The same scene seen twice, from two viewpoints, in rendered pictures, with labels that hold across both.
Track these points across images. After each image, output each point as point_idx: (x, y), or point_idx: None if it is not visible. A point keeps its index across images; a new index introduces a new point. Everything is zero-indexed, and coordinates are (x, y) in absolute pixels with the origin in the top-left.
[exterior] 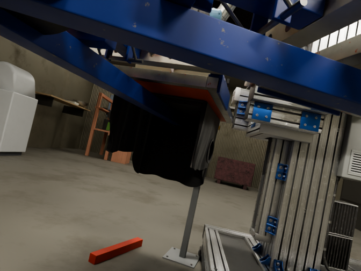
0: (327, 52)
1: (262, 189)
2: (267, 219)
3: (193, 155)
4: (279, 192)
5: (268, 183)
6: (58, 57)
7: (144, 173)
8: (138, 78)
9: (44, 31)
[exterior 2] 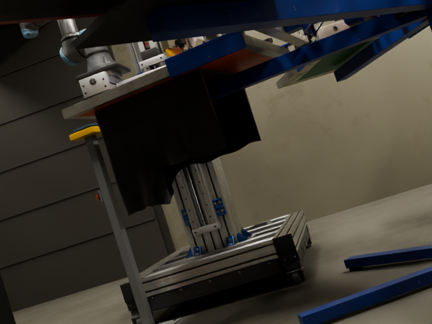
0: None
1: (185, 182)
2: (213, 204)
3: (256, 127)
4: (204, 174)
5: (199, 168)
6: (386, 33)
7: (133, 213)
8: (269, 51)
9: None
